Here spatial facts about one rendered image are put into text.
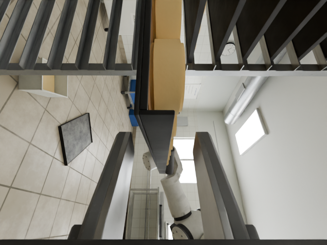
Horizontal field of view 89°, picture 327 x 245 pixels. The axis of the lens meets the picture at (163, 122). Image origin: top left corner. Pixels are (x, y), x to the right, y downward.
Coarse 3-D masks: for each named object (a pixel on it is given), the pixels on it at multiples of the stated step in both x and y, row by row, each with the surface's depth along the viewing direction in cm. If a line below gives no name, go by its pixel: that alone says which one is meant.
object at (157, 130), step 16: (144, 0) 8; (144, 16) 8; (144, 32) 7; (144, 48) 7; (144, 64) 7; (144, 80) 6; (144, 96) 6; (144, 112) 6; (160, 112) 6; (144, 128) 8; (160, 128) 7; (160, 144) 11; (160, 160) 18
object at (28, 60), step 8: (48, 0) 67; (40, 8) 62; (48, 8) 65; (40, 16) 62; (48, 16) 64; (40, 24) 62; (32, 32) 59; (40, 32) 61; (32, 40) 59; (40, 40) 60; (24, 48) 55; (32, 48) 59; (40, 48) 59; (24, 56) 55; (32, 56) 57; (24, 64) 55; (32, 64) 56
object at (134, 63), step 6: (138, 0) 67; (138, 6) 66; (138, 12) 65; (138, 18) 64; (138, 24) 63; (138, 30) 62; (138, 36) 61; (138, 42) 60; (132, 48) 56; (132, 54) 55; (132, 60) 55; (132, 66) 55
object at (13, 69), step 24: (0, 72) 57; (24, 72) 57; (48, 72) 57; (72, 72) 57; (96, 72) 57; (120, 72) 57; (192, 72) 57; (216, 72) 57; (240, 72) 57; (264, 72) 57; (288, 72) 57; (312, 72) 57
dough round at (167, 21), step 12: (156, 0) 11; (168, 0) 11; (180, 0) 11; (156, 12) 11; (168, 12) 11; (180, 12) 11; (156, 24) 11; (168, 24) 11; (180, 24) 12; (156, 36) 12; (168, 36) 12; (180, 36) 12
